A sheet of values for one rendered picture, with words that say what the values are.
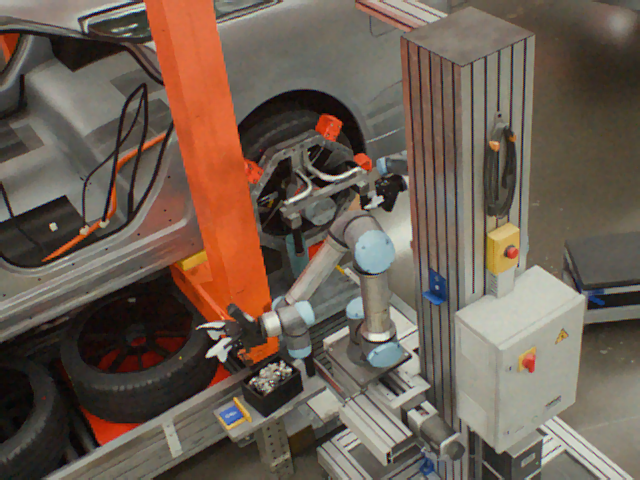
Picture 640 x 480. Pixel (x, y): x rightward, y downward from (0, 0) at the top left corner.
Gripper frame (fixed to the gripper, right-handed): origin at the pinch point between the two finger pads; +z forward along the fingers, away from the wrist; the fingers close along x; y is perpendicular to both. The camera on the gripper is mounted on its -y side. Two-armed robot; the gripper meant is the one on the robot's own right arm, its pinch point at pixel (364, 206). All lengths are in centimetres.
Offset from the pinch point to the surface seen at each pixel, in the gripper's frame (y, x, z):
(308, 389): -38, 40, 61
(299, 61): 59, -30, 5
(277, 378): -26, 38, 72
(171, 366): -33, -2, 100
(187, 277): -15, -27, 75
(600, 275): -49, 59, -85
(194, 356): -34, -2, 89
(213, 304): -15, -4, 75
